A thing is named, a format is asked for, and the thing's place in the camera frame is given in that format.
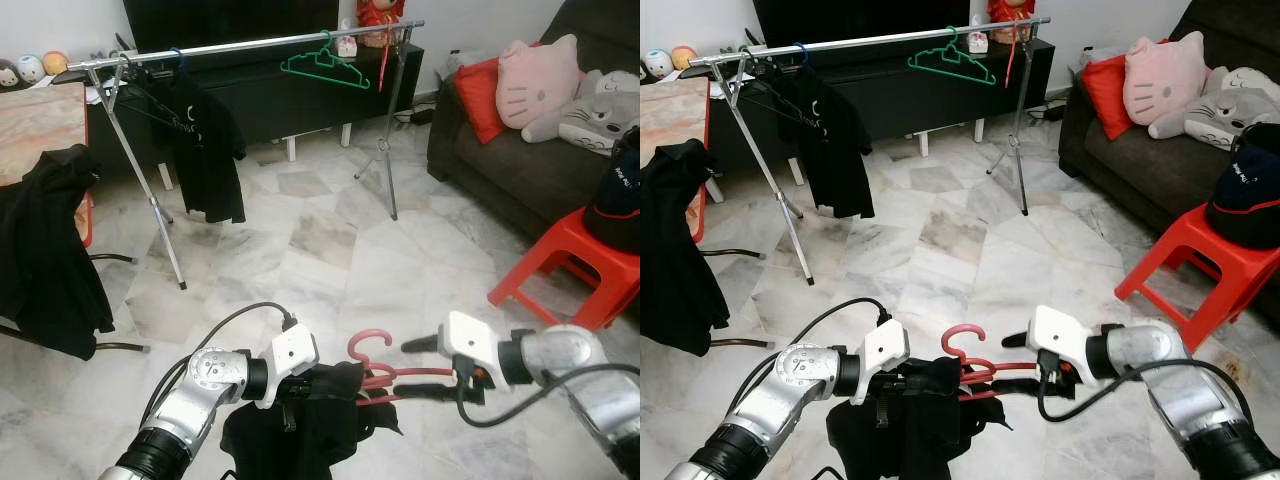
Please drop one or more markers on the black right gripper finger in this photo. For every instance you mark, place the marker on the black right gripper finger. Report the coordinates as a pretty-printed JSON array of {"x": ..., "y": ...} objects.
[
  {"x": 1020, "y": 388},
  {"x": 430, "y": 393},
  {"x": 1018, "y": 339},
  {"x": 425, "y": 344}
]

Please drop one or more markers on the red plastic hanger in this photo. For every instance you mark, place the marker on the red plastic hanger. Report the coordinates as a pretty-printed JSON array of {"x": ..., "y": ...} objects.
[
  {"x": 383, "y": 65},
  {"x": 975, "y": 367},
  {"x": 1011, "y": 60},
  {"x": 378, "y": 376}
]

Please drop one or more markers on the black garment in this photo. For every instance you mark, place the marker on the black garment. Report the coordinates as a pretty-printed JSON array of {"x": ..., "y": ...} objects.
[
  {"x": 50, "y": 260},
  {"x": 310, "y": 440},
  {"x": 920, "y": 440},
  {"x": 680, "y": 260}
]

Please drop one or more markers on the navy garment with red stripes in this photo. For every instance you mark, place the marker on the navy garment with red stripes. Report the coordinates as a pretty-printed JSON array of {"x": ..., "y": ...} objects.
[
  {"x": 1245, "y": 170},
  {"x": 620, "y": 180}
]

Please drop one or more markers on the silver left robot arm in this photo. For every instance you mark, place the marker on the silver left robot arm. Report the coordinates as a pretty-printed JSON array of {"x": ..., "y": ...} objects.
[
  {"x": 790, "y": 385},
  {"x": 190, "y": 400}
]

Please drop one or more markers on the green plastic hanger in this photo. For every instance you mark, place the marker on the green plastic hanger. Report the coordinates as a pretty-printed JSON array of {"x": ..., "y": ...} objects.
[
  {"x": 952, "y": 55},
  {"x": 326, "y": 58}
]

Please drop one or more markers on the blue plastic hanger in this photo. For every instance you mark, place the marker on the blue plastic hanger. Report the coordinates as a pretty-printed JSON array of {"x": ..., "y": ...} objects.
[
  {"x": 178, "y": 50},
  {"x": 802, "y": 47}
]

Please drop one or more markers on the red plastic stool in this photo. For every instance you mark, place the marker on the red plastic stool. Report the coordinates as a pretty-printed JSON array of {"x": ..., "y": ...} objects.
[
  {"x": 560, "y": 255},
  {"x": 1200, "y": 260}
]

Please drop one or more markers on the dark grey sofa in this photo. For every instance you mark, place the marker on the dark grey sofa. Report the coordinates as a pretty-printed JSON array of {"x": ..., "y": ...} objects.
[
  {"x": 520, "y": 180},
  {"x": 1130, "y": 165}
]

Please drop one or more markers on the black shirt with white print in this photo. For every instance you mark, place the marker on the black shirt with white print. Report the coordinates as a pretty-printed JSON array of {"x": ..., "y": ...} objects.
[
  {"x": 835, "y": 150},
  {"x": 205, "y": 150}
]

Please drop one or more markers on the red cushion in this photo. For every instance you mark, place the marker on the red cushion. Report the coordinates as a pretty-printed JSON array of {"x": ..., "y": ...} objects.
[
  {"x": 1103, "y": 95},
  {"x": 478, "y": 100}
]

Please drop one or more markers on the black TV console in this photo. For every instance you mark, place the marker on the black TV console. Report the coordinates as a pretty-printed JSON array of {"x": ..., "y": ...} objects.
[
  {"x": 290, "y": 100},
  {"x": 890, "y": 105}
]

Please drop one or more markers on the grey open-eyed Totoro plush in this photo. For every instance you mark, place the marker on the grey open-eyed Totoro plush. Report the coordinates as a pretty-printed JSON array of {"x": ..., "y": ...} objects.
[
  {"x": 1225, "y": 115},
  {"x": 590, "y": 125}
]

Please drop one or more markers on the pink cat face pillow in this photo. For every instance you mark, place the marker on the pink cat face pillow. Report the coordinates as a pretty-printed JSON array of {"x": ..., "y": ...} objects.
[
  {"x": 1165, "y": 80},
  {"x": 535, "y": 85}
]

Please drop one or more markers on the side table with white cloth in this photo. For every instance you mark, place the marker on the side table with white cloth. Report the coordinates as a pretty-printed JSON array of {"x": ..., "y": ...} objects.
[
  {"x": 1090, "y": 58},
  {"x": 465, "y": 62}
]

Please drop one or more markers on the small white bottle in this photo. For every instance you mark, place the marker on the small white bottle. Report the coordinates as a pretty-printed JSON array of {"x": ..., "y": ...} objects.
[
  {"x": 977, "y": 42},
  {"x": 347, "y": 47}
]

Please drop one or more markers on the grey closed-eyed Totoro pillow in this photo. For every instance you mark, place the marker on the grey closed-eyed Totoro pillow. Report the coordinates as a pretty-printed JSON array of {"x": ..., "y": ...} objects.
[
  {"x": 615, "y": 82},
  {"x": 1250, "y": 80}
]

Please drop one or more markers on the red figurine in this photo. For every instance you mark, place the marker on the red figurine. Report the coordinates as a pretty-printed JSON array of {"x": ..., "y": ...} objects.
[
  {"x": 1010, "y": 12},
  {"x": 380, "y": 15}
]

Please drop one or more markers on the chrome clothes rack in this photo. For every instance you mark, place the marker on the chrome clothes rack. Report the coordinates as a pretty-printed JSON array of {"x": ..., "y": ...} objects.
[
  {"x": 870, "y": 41},
  {"x": 250, "y": 44}
]

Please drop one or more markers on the pink marble table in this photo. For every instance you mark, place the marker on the pink marble table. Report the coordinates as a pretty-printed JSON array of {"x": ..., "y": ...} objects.
[
  {"x": 670, "y": 110},
  {"x": 40, "y": 120}
]

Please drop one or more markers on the white papers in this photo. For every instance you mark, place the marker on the white papers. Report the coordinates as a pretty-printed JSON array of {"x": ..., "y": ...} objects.
[
  {"x": 105, "y": 90},
  {"x": 722, "y": 88}
]

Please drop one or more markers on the black television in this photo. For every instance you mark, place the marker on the black television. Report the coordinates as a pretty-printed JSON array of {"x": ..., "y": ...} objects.
[
  {"x": 230, "y": 20},
  {"x": 860, "y": 20}
]

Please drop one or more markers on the white round plush toy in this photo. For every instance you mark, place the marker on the white round plush toy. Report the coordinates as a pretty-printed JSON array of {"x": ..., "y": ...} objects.
[
  {"x": 657, "y": 62},
  {"x": 30, "y": 67}
]

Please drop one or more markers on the orange round plush toy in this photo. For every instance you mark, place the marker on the orange round plush toy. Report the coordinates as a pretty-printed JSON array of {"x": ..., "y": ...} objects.
[
  {"x": 683, "y": 55},
  {"x": 55, "y": 62}
]

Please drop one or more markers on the dark round plush toy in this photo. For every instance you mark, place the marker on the dark round plush toy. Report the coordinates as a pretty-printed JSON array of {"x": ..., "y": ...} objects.
[{"x": 8, "y": 73}]

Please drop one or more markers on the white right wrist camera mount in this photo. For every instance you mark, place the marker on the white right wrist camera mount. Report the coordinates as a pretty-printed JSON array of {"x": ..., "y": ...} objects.
[
  {"x": 475, "y": 340},
  {"x": 1060, "y": 335}
]

